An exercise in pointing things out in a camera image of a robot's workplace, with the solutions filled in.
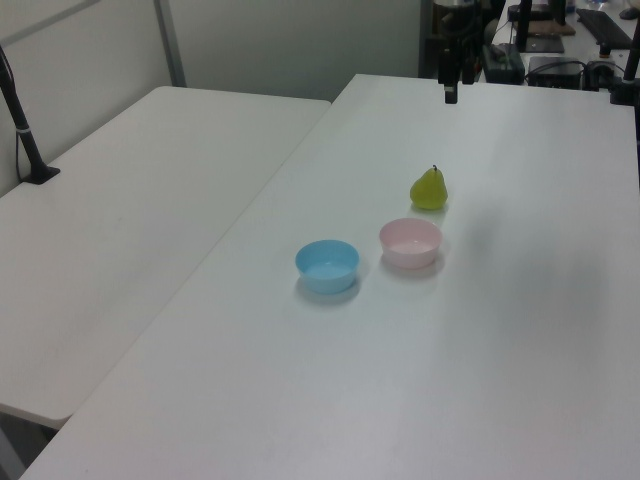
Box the green yellow pear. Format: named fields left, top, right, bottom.
left=409, top=164, right=450, bottom=211

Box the white side table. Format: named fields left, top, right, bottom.
left=0, top=85, right=333, bottom=422

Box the black computer keyboard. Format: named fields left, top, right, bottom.
left=575, top=7, right=637, bottom=51

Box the grey desk device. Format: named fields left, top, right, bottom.
left=481, top=43, right=526, bottom=84

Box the black monitor stand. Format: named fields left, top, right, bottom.
left=513, top=0, right=567, bottom=56

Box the pink plastic bowl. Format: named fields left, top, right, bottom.
left=378, top=217, right=445, bottom=271

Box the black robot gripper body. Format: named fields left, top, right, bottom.
left=432, top=0, right=484, bottom=57

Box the black electronics box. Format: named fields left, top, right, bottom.
left=526, top=55, right=587, bottom=88

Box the blue plastic bowl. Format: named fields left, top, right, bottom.
left=294, top=239, right=361, bottom=295

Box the black camera stand clamp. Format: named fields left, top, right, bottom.
left=608, top=38, right=640, bottom=107

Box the black camera pole with base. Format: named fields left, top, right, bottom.
left=0, top=43, right=62, bottom=187

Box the grey partition frame post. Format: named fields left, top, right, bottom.
left=152, top=0, right=188, bottom=89

